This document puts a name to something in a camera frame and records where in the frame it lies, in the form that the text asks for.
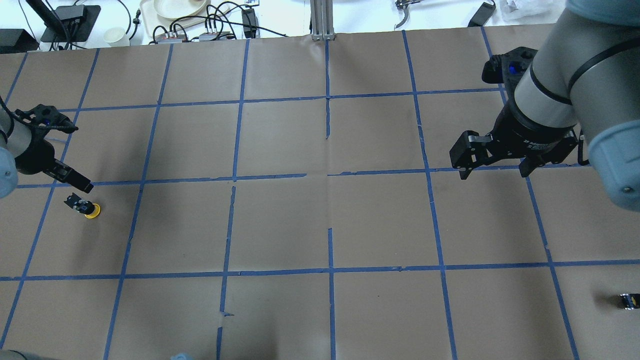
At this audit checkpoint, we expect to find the beige plate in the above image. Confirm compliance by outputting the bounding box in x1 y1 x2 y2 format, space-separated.
151 0 211 20

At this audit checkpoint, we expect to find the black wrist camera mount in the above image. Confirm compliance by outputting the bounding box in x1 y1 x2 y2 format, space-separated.
481 47 538 98

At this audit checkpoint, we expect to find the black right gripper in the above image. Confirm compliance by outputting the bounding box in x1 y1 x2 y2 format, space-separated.
449 102 579 180

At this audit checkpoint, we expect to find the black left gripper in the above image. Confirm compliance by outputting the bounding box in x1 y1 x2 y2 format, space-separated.
14 127 94 194

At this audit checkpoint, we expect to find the white paper cup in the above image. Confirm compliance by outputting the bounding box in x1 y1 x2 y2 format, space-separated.
103 27 130 48

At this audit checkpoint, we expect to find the black power adapter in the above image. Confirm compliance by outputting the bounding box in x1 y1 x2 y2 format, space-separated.
467 0 497 28

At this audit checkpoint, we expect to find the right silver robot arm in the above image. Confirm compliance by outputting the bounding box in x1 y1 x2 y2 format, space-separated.
449 0 640 212

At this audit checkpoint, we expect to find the aluminium frame post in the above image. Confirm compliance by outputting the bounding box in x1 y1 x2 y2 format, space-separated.
310 0 336 42

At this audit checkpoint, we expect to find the yellow push button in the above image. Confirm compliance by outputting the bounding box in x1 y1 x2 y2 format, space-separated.
64 193 101 219

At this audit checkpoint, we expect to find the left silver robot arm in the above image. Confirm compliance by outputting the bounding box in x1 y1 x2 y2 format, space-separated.
0 100 94 198

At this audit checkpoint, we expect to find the black camera stand base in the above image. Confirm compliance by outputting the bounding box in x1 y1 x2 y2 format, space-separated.
38 4 102 43

